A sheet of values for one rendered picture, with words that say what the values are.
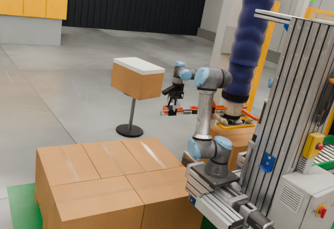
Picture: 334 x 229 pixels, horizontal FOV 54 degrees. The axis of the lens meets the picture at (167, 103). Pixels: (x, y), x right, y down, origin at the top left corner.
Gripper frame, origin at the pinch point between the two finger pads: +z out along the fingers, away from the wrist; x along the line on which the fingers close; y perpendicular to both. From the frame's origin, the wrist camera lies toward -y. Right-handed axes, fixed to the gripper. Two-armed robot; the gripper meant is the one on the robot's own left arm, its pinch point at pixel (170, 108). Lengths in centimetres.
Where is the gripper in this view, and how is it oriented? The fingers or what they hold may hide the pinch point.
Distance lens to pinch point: 247.5
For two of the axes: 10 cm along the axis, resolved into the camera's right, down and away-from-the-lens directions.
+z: -1.5, 9.3, 3.2
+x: -4.5, -3.5, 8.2
